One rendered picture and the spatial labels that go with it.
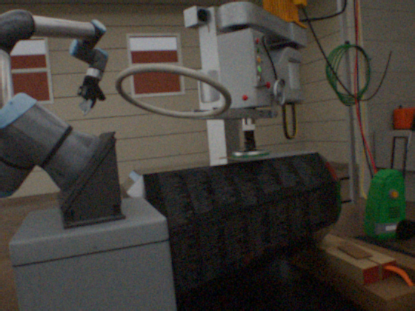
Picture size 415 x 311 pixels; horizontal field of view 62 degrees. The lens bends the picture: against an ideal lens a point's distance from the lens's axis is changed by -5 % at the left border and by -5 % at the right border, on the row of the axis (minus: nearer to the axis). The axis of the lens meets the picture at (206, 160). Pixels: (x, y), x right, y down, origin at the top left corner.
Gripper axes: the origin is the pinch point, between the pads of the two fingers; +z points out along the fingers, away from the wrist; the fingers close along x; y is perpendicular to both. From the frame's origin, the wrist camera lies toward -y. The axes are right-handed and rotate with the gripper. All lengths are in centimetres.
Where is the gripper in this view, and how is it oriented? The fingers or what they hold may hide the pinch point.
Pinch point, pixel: (85, 114)
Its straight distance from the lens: 209.7
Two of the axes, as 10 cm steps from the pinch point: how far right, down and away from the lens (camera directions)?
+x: 8.9, 1.6, -4.3
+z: -2.3, 9.6, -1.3
